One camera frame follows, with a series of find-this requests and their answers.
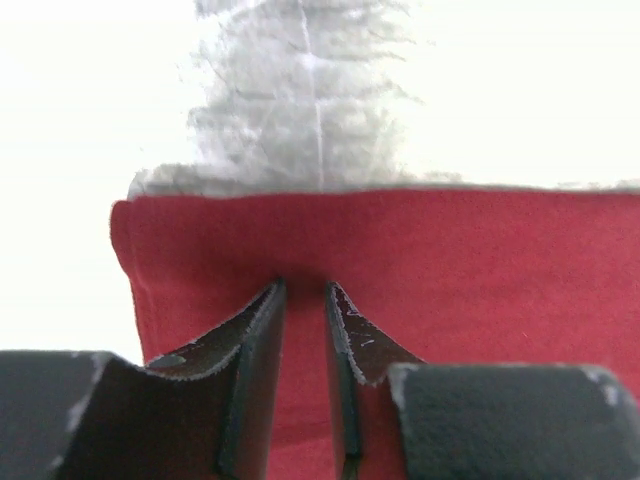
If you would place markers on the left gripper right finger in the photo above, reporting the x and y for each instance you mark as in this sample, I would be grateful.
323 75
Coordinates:
367 442

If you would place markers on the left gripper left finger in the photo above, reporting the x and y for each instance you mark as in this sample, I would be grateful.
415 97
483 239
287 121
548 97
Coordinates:
247 349

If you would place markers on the dark red t shirt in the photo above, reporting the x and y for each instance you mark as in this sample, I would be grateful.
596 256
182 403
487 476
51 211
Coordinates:
453 276

